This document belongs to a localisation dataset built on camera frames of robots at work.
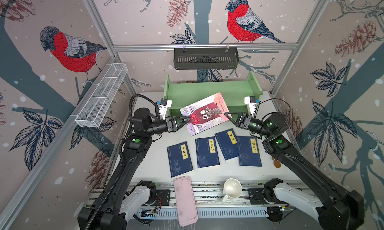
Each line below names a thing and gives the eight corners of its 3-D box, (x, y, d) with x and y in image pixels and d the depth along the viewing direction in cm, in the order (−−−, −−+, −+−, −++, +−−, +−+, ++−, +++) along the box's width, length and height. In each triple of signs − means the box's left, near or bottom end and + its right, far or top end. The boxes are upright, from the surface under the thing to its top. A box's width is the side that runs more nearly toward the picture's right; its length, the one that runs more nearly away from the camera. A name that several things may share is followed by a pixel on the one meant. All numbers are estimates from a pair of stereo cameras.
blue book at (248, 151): (240, 166, 85) (241, 164, 83) (234, 138, 97) (235, 136, 95) (262, 166, 85) (264, 164, 83) (254, 138, 97) (256, 136, 95)
